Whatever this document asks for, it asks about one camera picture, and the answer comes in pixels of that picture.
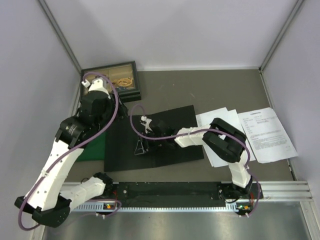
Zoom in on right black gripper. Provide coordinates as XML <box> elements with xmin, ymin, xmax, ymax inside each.
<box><xmin>135</xmin><ymin>130</ymin><xmax>166</xmax><ymax>155</ymax></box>

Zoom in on dark green glass-lid box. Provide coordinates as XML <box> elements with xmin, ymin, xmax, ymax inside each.
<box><xmin>80</xmin><ymin>61</ymin><xmax>142</xmax><ymax>103</ymax></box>

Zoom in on purple cable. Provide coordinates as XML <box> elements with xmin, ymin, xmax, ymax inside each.
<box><xmin>130</xmin><ymin>104</ymin><xmax>262</xmax><ymax>218</ymax></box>
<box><xmin>19</xmin><ymin>71</ymin><xmax>122</xmax><ymax>230</ymax></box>

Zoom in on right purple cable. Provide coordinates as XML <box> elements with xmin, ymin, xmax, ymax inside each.
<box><xmin>130</xmin><ymin>104</ymin><xmax>262</xmax><ymax>218</ymax></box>

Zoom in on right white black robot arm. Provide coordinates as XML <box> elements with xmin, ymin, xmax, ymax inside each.
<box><xmin>130</xmin><ymin>115</ymin><xmax>253</xmax><ymax>198</ymax></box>

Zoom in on aluminium rail frame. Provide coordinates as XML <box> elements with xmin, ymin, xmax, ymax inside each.
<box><xmin>60</xmin><ymin>181</ymin><xmax>311</xmax><ymax>207</ymax></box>

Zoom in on white folder black inside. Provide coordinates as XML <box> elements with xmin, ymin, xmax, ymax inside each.
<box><xmin>104</xmin><ymin>105</ymin><xmax>204</xmax><ymax>172</ymax></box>

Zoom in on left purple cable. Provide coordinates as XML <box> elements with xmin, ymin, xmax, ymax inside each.
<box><xmin>19</xmin><ymin>71</ymin><xmax>122</xmax><ymax>230</ymax></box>

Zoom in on printed white paper sheets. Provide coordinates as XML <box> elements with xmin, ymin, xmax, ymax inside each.
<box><xmin>238</xmin><ymin>107</ymin><xmax>298</xmax><ymax>164</ymax></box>

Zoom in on blank white paper sheets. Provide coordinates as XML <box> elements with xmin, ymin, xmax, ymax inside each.
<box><xmin>196</xmin><ymin>107</ymin><xmax>244</xmax><ymax>168</ymax></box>

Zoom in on green folded t-shirt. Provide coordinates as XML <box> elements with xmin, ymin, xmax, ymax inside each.
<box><xmin>75</xmin><ymin>132</ymin><xmax>106</xmax><ymax>163</ymax></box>

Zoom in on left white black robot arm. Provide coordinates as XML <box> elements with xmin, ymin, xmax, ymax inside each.
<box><xmin>14</xmin><ymin>72</ymin><xmax>121</xmax><ymax>231</ymax></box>

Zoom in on grey slotted cable duct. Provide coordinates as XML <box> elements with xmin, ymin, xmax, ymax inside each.
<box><xmin>73</xmin><ymin>202</ymin><xmax>250</xmax><ymax>212</ymax></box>

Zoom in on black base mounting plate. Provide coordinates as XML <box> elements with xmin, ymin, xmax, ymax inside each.
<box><xmin>93</xmin><ymin>181</ymin><xmax>263</xmax><ymax>207</ymax></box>

